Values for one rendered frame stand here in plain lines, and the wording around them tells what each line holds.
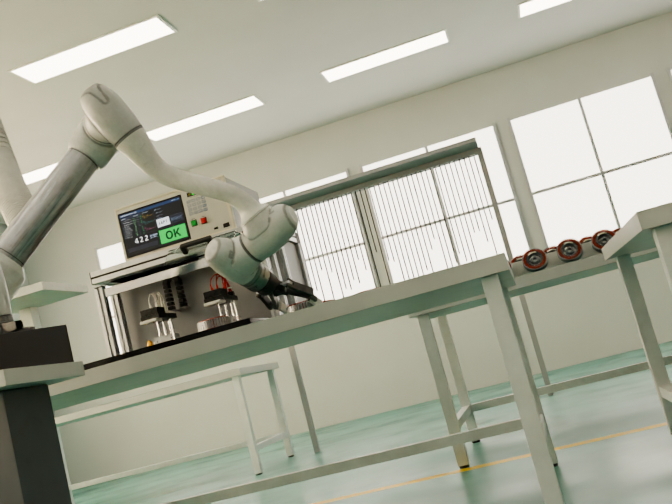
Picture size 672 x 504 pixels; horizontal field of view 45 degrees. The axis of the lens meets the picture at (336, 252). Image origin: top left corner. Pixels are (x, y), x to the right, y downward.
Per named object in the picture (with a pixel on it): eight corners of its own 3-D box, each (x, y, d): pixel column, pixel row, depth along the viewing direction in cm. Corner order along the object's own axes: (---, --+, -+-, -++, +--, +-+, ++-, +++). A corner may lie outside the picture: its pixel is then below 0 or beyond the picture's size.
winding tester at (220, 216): (235, 229, 288) (222, 174, 291) (125, 263, 297) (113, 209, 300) (270, 240, 326) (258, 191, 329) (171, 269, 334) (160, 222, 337)
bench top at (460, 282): (509, 269, 227) (504, 252, 228) (-144, 450, 271) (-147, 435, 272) (516, 285, 325) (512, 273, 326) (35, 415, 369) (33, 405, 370)
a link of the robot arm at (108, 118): (148, 117, 235) (142, 132, 248) (107, 67, 234) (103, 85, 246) (112, 143, 230) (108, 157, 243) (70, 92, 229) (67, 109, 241)
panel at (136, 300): (295, 317, 293) (275, 237, 297) (131, 363, 306) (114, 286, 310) (296, 317, 294) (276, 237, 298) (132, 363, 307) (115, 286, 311)
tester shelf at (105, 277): (265, 232, 282) (262, 219, 283) (91, 285, 296) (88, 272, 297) (300, 243, 325) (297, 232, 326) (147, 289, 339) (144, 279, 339)
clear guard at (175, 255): (233, 246, 257) (228, 228, 258) (164, 267, 262) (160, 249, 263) (265, 254, 289) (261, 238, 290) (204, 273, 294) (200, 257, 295)
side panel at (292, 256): (300, 322, 293) (279, 236, 298) (293, 324, 294) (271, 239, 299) (320, 322, 321) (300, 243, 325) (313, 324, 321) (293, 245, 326)
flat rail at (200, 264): (260, 250, 282) (258, 242, 282) (101, 298, 294) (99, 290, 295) (261, 250, 283) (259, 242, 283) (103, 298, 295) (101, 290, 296)
